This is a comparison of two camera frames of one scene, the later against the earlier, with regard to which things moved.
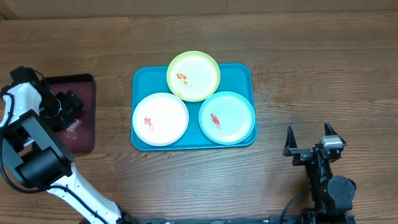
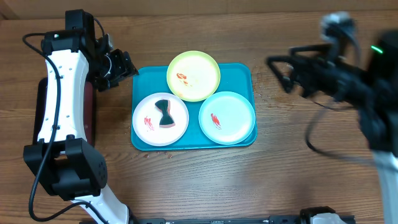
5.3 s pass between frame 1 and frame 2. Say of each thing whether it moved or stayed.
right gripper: moved
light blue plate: stayed
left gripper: moved
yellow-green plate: stayed
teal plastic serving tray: stayed
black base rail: stayed
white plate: stayed
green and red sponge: moved
